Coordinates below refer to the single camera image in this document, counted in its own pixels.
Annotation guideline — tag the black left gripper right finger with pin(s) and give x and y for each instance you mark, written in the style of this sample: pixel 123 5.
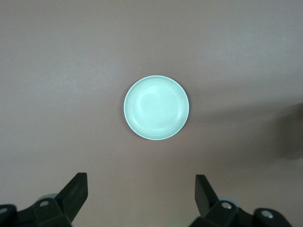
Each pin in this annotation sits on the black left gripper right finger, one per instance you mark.
pixel 213 210

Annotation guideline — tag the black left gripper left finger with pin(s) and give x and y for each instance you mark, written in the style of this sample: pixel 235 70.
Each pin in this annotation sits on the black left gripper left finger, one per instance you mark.
pixel 59 208

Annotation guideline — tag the light green round plate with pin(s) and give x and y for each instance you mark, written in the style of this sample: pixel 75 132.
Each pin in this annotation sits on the light green round plate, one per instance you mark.
pixel 156 107

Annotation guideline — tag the brown table mat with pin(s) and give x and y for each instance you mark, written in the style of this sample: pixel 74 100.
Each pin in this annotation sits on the brown table mat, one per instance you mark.
pixel 71 71

